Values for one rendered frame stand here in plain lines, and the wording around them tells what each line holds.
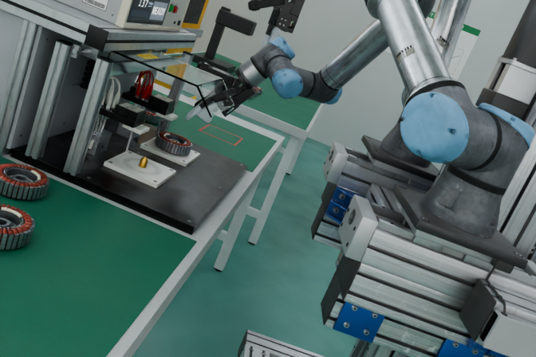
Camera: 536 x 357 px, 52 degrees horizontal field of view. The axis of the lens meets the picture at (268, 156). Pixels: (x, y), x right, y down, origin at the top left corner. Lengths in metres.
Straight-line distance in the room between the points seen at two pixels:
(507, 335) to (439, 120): 0.40
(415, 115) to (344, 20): 5.69
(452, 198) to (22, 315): 0.78
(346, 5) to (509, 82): 5.40
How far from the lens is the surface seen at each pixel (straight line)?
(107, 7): 1.40
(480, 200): 1.11
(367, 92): 6.70
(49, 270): 1.02
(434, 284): 1.15
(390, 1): 1.20
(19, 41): 1.35
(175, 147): 1.66
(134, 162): 1.51
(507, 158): 1.11
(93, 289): 1.00
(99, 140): 1.49
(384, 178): 1.57
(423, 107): 1.01
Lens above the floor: 1.29
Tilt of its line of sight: 14 degrees down
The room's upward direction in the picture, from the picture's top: 22 degrees clockwise
